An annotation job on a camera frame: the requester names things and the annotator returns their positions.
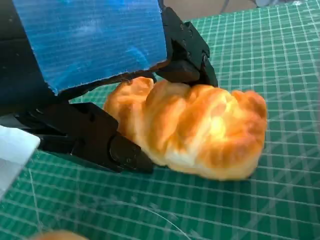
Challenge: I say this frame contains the round toy bread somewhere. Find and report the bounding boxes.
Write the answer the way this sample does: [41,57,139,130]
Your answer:
[29,229,88,240]

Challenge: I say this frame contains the green cutting mat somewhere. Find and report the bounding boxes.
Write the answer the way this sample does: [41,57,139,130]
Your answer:
[0,1,320,240]

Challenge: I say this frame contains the long twisted toy bread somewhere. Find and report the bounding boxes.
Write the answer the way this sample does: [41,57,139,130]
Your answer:
[102,76,268,181]

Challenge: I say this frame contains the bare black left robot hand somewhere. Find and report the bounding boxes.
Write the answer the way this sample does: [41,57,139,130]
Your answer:
[0,0,219,174]

